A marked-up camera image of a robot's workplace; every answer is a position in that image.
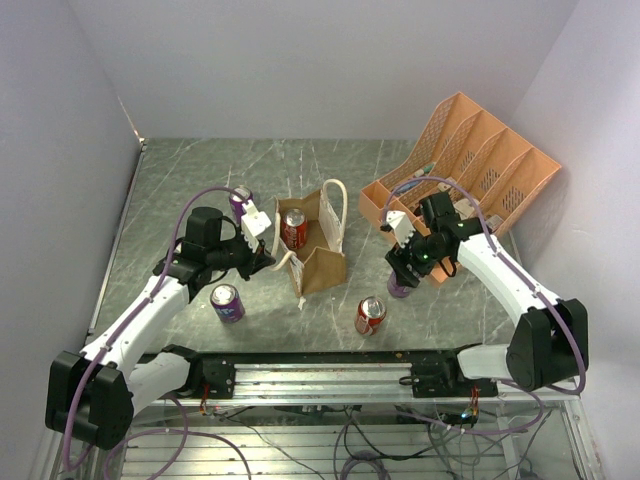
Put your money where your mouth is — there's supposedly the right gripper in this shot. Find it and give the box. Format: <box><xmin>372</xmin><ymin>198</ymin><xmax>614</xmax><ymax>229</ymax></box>
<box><xmin>386</xmin><ymin>224</ymin><xmax>447</xmax><ymax>287</ymax></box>

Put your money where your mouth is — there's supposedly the purple fanta can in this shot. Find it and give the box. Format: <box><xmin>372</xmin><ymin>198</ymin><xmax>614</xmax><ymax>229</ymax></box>
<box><xmin>210</xmin><ymin>284</ymin><xmax>245</xmax><ymax>323</ymax></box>
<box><xmin>228</xmin><ymin>185</ymin><xmax>254</xmax><ymax>224</ymax></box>
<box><xmin>387</xmin><ymin>272</ymin><xmax>413</xmax><ymax>299</ymax></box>

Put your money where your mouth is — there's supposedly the red Coca-Cola can back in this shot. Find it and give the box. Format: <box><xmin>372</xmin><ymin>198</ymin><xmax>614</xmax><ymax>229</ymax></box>
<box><xmin>281</xmin><ymin>208</ymin><xmax>307</xmax><ymax>250</ymax></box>

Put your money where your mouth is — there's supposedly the red coca-cola can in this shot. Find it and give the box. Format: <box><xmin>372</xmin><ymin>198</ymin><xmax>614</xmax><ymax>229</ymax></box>
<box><xmin>354</xmin><ymin>296</ymin><xmax>387</xmax><ymax>336</ymax></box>
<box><xmin>281</xmin><ymin>208</ymin><xmax>307</xmax><ymax>250</ymax></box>

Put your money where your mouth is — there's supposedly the red Coca-Cola can front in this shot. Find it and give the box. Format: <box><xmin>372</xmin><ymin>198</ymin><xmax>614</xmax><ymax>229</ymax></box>
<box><xmin>354</xmin><ymin>296</ymin><xmax>387</xmax><ymax>336</ymax></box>

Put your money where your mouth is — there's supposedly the purple Fanta can back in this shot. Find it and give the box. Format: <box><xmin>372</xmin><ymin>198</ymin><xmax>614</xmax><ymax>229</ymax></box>
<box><xmin>228</xmin><ymin>185</ymin><xmax>254</xmax><ymax>224</ymax></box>

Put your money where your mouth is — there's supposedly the brown canvas tote bag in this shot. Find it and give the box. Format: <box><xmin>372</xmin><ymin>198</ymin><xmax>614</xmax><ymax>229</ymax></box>
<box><xmin>275</xmin><ymin>179</ymin><xmax>348</xmax><ymax>298</ymax></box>

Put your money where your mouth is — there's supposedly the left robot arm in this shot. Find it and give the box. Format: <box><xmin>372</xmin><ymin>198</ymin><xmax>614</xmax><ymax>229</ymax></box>
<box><xmin>45</xmin><ymin>202</ymin><xmax>275</xmax><ymax>450</ymax></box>

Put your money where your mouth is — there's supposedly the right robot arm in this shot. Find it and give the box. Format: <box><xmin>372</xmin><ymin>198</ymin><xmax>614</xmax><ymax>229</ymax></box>
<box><xmin>381</xmin><ymin>192</ymin><xmax>588</xmax><ymax>396</ymax></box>

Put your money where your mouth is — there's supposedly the orange plastic desk organizer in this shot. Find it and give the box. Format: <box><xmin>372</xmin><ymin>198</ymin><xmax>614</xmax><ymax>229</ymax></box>
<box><xmin>357</xmin><ymin>91</ymin><xmax>562</xmax><ymax>290</ymax></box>

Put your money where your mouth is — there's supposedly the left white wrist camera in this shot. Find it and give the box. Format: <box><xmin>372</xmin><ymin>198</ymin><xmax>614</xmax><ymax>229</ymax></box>
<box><xmin>241</xmin><ymin>200</ymin><xmax>272</xmax><ymax>253</ymax></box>

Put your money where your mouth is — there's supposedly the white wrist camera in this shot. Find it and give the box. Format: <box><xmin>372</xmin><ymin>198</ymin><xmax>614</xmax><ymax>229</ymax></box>
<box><xmin>241</xmin><ymin>200</ymin><xmax>272</xmax><ymax>253</ymax></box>
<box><xmin>380</xmin><ymin>210</ymin><xmax>415</xmax><ymax>248</ymax></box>

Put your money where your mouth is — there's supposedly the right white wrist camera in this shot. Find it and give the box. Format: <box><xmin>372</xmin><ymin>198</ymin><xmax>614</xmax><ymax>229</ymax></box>
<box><xmin>380</xmin><ymin>210</ymin><xmax>415</xmax><ymax>248</ymax></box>

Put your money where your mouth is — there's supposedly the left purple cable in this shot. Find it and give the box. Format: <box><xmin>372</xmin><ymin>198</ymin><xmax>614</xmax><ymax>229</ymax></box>
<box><xmin>62</xmin><ymin>186</ymin><xmax>251</xmax><ymax>474</ymax></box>

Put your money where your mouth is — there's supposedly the purple cable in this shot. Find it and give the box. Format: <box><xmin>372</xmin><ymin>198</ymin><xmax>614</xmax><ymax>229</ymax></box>
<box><xmin>379</xmin><ymin>175</ymin><xmax>587</xmax><ymax>436</ymax></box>
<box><xmin>62</xmin><ymin>186</ymin><xmax>251</xmax><ymax>474</ymax></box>

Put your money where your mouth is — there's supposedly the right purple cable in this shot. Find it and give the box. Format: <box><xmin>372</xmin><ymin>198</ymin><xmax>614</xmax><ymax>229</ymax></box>
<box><xmin>379</xmin><ymin>175</ymin><xmax>587</xmax><ymax>436</ymax></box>

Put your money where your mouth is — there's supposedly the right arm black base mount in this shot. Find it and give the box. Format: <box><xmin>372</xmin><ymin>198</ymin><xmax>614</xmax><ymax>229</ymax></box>
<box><xmin>398</xmin><ymin>350</ymin><xmax>498</xmax><ymax>398</ymax></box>

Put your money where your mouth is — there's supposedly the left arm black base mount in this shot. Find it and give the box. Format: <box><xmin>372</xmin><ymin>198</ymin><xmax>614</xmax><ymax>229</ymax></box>
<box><xmin>191</xmin><ymin>355</ymin><xmax>236</xmax><ymax>399</ymax></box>

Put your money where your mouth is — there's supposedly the aluminium mounting rail frame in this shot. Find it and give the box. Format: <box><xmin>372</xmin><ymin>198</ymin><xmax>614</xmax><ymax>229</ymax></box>
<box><xmin>29</xmin><ymin>349</ymin><xmax>606</xmax><ymax>480</ymax></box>

